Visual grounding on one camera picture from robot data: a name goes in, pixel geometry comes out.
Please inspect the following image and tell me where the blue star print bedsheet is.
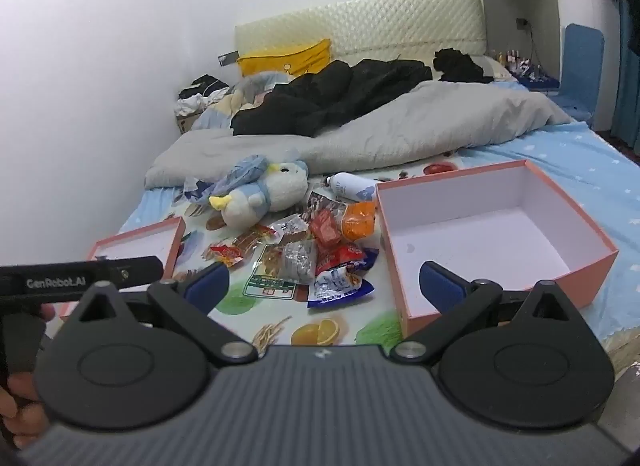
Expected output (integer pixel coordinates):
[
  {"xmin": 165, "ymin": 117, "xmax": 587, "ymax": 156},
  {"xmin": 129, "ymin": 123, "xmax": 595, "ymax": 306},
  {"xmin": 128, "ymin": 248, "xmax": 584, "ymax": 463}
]
[{"xmin": 120, "ymin": 121, "xmax": 640, "ymax": 352}]

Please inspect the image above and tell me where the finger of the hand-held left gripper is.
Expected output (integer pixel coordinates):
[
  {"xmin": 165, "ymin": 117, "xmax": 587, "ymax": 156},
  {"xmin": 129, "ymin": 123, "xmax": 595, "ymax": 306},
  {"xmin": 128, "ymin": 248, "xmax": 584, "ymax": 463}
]
[{"xmin": 107, "ymin": 256, "xmax": 164, "ymax": 291}]

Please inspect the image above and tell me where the blue curtain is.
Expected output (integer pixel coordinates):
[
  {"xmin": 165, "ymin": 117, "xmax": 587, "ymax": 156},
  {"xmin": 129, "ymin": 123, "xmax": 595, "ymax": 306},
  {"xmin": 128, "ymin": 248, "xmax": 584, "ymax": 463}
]
[{"xmin": 612, "ymin": 0, "xmax": 640, "ymax": 147}]

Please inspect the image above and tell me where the white bottle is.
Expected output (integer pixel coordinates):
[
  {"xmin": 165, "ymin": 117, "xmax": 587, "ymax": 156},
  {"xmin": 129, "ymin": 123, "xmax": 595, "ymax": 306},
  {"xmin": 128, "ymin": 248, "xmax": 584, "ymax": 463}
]
[{"xmin": 326, "ymin": 172, "xmax": 378, "ymax": 201}]

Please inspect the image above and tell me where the white pillow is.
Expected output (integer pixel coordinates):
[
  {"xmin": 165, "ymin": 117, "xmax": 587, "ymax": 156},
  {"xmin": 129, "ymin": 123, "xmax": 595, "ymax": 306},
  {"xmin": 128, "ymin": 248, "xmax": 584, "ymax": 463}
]
[{"xmin": 470, "ymin": 56, "xmax": 516, "ymax": 82}]

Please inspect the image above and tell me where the blue white snack packet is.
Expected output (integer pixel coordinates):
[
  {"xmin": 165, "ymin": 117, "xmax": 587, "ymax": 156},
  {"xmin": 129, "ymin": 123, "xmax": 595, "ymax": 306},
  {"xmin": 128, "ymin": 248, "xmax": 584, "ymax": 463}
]
[{"xmin": 306, "ymin": 266, "xmax": 375, "ymax": 309}]

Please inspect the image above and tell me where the plush duck toy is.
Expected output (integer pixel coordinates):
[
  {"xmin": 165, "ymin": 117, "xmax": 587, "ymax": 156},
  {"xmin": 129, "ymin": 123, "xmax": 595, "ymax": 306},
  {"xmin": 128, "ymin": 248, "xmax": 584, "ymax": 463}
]
[{"xmin": 207, "ymin": 158, "xmax": 309, "ymax": 233}]

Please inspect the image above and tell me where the black jacket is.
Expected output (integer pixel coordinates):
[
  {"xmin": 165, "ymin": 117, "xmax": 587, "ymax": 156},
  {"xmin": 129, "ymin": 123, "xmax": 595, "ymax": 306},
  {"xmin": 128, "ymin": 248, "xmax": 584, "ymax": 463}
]
[{"xmin": 231, "ymin": 60, "xmax": 433, "ymax": 137}]

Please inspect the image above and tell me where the green snack packet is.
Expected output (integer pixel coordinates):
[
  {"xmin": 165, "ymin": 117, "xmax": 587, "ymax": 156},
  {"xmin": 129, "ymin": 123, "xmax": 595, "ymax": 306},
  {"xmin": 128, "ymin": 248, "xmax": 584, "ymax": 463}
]
[{"xmin": 244, "ymin": 243, "xmax": 301, "ymax": 303}]

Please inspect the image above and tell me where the blue bedside table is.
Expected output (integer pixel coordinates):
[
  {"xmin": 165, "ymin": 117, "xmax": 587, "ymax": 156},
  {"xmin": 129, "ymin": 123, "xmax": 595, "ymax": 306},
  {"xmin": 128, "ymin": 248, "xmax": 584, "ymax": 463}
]
[{"xmin": 515, "ymin": 73, "xmax": 561, "ymax": 94}]

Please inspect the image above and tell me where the translucent orange red packet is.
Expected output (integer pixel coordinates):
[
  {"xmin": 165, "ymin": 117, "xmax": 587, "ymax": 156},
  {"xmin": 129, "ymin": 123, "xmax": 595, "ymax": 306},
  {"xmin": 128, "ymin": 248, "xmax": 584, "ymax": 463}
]
[{"xmin": 315, "ymin": 243, "xmax": 366, "ymax": 277}]

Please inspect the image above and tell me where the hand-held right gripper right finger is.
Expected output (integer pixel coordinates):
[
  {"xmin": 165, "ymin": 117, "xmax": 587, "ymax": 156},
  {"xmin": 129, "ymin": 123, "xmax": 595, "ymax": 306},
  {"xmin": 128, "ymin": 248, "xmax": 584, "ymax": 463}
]
[{"xmin": 391, "ymin": 261, "xmax": 583, "ymax": 362}]

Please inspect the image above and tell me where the clear grey snack packet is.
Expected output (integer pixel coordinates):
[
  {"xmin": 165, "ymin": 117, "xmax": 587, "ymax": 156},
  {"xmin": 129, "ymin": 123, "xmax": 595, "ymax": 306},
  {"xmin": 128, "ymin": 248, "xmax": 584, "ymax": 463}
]
[{"xmin": 277, "ymin": 241, "xmax": 318, "ymax": 284}]

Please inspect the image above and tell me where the red orange sticks packet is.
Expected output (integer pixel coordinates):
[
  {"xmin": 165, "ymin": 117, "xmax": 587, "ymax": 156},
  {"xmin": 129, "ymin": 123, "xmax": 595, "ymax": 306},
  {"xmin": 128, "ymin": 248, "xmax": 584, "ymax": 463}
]
[{"xmin": 207, "ymin": 225, "xmax": 278, "ymax": 267}]

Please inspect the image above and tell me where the white printed snack packet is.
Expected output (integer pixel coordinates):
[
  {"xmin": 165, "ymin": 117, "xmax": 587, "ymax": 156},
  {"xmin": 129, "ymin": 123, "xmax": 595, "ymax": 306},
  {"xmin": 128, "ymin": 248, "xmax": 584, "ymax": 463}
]
[{"xmin": 270, "ymin": 213, "xmax": 311, "ymax": 241}]

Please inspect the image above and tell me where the black clothes bundle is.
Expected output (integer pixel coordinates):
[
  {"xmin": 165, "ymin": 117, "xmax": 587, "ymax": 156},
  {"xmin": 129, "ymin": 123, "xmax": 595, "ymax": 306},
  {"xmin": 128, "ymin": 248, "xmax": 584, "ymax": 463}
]
[{"xmin": 433, "ymin": 48, "xmax": 493, "ymax": 84}]

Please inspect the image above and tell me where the person's left hand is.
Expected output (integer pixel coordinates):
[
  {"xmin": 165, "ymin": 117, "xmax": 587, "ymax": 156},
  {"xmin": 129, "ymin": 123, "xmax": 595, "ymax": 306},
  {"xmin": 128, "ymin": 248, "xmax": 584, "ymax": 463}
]
[{"xmin": 0, "ymin": 371, "xmax": 51, "ymax": 449}]

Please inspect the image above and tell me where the pile of clothes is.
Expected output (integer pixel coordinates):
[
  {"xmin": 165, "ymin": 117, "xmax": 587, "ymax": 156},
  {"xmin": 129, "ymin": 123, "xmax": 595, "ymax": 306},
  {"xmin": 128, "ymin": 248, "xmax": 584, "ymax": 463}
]
[{"xmin": 175, "ymin": 74, "xmax": 232, "ymax": 117}]

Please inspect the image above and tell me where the pink cardboard box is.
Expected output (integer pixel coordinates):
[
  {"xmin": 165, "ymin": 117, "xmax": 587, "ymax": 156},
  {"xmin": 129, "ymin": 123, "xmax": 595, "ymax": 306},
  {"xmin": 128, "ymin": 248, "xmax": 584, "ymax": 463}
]
[{"xmin": 375, "ymin": 160, "xmax": 619, "ymax": 337}]

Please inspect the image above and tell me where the group of cosmetic bottles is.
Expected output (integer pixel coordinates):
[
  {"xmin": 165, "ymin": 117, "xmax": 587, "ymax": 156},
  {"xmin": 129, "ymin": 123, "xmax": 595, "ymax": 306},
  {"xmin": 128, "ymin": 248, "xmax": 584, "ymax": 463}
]
[{"xmin": 492, "ymin": 48, "xmax": 531, "ymax": 71}]

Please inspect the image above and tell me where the cream quilted headboard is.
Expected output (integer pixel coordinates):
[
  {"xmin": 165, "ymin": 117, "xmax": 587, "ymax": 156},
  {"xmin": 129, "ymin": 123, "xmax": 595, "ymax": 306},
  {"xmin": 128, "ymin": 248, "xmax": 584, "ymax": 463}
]
[{"xmin": 235, "ymin": 0, "xmax": 487, "ymax": 81}]

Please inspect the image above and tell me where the food print mat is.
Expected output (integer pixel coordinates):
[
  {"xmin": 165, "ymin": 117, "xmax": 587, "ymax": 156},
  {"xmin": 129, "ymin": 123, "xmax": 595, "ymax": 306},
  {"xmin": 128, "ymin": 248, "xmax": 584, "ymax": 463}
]
[{"xmin": 120, "ymin": 161, "xmax": 461, "ymax": 347}]

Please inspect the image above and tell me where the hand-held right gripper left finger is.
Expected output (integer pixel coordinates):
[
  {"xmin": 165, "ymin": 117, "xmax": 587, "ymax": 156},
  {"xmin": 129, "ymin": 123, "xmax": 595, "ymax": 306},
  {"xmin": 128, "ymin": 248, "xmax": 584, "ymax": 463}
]
[{"xmin": 64, "ymin": 262, "xmax": 261, "ymax": 362}]

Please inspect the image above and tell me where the purple brown snack packet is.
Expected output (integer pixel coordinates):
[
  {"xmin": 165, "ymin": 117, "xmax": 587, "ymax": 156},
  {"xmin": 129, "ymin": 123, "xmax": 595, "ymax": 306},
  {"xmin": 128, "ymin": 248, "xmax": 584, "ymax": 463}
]
[{"xmin": 305, "ymin": 191, "xmax": 346, "ymax": 219}]

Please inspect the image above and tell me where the light blue cartoon blanket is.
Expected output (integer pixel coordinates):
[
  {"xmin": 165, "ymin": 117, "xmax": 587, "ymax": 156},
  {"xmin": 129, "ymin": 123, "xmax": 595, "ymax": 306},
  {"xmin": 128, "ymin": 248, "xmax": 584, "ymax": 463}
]
[{"xmin": 192, "ymin": 72, "xmax": 296, "ymax": 131}]

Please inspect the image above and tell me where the grey duvet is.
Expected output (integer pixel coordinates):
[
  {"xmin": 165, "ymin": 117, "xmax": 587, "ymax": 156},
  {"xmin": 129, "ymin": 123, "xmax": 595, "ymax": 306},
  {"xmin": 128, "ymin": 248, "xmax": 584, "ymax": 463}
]
[{"xmin": 145, "ymin": 80, "xmax": 576, "ymax": 189}]

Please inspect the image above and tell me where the yellow pillow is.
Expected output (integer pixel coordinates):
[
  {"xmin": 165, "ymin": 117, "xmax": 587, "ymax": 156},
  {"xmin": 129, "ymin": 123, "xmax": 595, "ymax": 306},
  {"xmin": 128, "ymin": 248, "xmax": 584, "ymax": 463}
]
[{"xmin": 236, "ymin": 39, "xmax": 332, "ymax": 79}]

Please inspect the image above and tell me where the pink box lid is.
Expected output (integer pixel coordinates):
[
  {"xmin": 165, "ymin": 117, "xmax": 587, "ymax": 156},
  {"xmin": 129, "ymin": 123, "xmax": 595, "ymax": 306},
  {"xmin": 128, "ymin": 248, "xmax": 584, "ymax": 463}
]
[{"xmin": 59, "ymin": 217, "xmax": 187, "ymax": 321}]

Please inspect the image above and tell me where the orange snack packet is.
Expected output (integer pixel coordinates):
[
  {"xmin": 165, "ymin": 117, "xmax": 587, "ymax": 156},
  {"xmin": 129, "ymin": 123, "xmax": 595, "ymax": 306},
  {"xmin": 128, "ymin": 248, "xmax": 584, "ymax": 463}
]
[{"xmin": 342, "ymin": 201, "xmax": 377, "ymax": 241}]

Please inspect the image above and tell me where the blue chair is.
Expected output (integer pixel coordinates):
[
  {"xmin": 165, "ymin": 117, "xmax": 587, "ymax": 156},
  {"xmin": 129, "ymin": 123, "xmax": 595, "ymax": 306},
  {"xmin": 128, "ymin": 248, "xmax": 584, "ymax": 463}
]
[{"xmin": 560, "ymin": 23, "xmax": 606, "ymax": 121}]

